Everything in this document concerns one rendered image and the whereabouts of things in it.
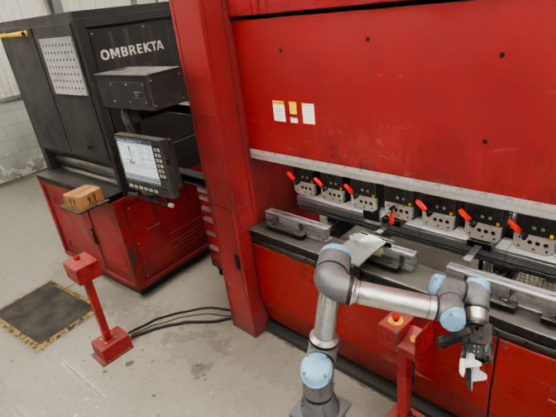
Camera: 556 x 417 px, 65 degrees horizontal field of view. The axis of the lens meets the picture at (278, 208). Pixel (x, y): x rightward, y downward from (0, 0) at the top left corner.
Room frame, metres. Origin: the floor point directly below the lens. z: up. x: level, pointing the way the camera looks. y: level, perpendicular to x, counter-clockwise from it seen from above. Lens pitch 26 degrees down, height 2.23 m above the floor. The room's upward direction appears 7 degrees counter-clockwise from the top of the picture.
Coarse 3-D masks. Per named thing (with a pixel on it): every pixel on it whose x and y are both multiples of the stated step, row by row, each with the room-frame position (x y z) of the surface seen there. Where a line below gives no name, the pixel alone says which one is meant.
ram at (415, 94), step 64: (512, 0) 1.61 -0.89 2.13; (256, 64) 2.52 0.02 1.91; (320, 64) 2.21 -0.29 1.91; (384, 64) 1.96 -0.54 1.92; (448, 64) 1.76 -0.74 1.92; (512, 64) 1.59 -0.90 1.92; (256, 128) 2.57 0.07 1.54; (320, 128) 2.23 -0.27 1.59; (384, 128) 1.96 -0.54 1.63; (448, 128) 1.75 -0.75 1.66; (512, 128) 1.58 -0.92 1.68; (448, 192) 1.74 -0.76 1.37; (512, 192) 1.56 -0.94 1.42
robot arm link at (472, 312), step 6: (468, 306) 1.12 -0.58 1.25; (474, 306) 1.11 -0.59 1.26; (468, 312) 1.10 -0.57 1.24; (474, 312) 1.09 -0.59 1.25; (480, 312) 1.09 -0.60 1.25; (486, 312) 1.09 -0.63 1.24; (468, 318) 1.09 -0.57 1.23; (474, 318) 1.08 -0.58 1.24; (480, 318) 1.07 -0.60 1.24; (486, 318) 1.08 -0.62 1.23
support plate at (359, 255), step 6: (360, 234) 2.10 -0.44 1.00; (348, 240) 2.05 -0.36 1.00; (348, 246) 1.99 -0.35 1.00; (354, 246) 1.98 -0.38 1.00; (372, 246) 1.96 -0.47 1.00; (378, 246) 1.95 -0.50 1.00; (354, 252) 1.92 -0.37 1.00; (360, 252) 1.91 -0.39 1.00; (366, 252) 1.91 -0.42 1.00; (372, 252) 1.90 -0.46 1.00; (354, 258) 1.87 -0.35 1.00; (360, 258) 1.86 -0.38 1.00; (366, 258) 1.85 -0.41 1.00; (354, 264) 1.82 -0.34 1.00; (360, 264) 1.81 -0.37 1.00
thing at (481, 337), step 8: (472, 320) 1.07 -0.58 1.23; (480, 320) 1.07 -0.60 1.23; (472, 328) 1.06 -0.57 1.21; (480, 328) 1.06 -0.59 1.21; (488, 328) 1.04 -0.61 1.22; (472, 336) 1.04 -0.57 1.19; (480, 336) 1.04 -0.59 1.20; (488, 336) 1.03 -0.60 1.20; (472, 344) 1.02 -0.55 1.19; (480, 344) 1.01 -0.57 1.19; (488, 344) 1.01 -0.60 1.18; (472, 352) 1.00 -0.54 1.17; (480, 352) 0.99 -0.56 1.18; (488, 352) 0.97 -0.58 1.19; (480, 360) 1.00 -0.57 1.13; (488, 360) 0.98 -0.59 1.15
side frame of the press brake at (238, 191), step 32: (192, 0) 2.52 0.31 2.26; (224, 0) 2.62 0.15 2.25; (192, 32) 2.56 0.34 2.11; (224, 32) 2.60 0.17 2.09; (192, 64) 2.60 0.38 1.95; (224, 64) 2.57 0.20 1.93; (192, 96) 2.64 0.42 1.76; (224, 96) 2.55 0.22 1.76; (224, 128) 2.52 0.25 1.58; (224, 160) 2.49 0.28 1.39; (256, 160) 2.67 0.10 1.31; (224, 192) 2.54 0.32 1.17; (256, 192) 2.64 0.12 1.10; (288, 192) 2.85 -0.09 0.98; (224, 224) 2.57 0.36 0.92; (224, 256) 2.62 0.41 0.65; (256, 288) 2.55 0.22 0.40; (256, 320) 2.52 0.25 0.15
